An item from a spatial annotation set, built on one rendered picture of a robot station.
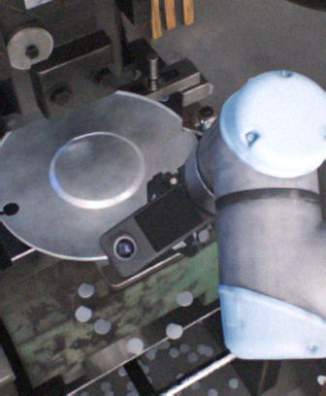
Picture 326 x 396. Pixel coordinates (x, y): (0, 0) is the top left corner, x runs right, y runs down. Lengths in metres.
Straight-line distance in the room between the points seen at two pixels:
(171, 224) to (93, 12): 0.31
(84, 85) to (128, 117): 0.17
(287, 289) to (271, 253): 0.03
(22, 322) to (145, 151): 0.29
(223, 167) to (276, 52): 1.79
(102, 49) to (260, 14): 1.60
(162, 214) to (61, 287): 0.42
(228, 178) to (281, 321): 0.10
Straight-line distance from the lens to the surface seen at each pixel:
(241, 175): 0.49
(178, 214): 0.63
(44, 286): 1.04
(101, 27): 0.87
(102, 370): 1.34
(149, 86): 1.10
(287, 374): 1.64
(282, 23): 2.38
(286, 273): 0.47
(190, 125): 1.00
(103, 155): 0.98
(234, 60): 2.24
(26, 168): 0.99
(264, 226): 0.48
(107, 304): 1.03
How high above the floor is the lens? 1.54
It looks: 53 degrees down
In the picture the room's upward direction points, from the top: 2 degrees counter-clockwise
